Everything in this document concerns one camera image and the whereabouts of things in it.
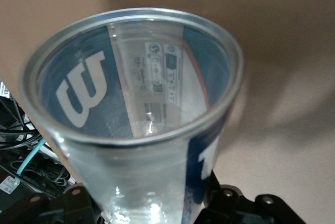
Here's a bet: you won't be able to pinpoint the teal cable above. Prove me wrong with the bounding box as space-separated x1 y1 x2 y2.
14 138 47 184

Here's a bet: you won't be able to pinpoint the black box with white label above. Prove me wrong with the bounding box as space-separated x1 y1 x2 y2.
0 174 35 209

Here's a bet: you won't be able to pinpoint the clear plastic tennis ball can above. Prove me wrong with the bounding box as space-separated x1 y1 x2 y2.
18 6 245 224

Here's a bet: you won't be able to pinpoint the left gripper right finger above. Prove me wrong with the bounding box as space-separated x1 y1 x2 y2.
200 170 257 224

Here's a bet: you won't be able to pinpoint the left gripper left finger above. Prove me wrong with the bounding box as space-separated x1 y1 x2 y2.
61 184 102 224

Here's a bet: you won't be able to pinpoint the tangled black cable bundle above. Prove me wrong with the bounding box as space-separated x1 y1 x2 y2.
0 95 79 204

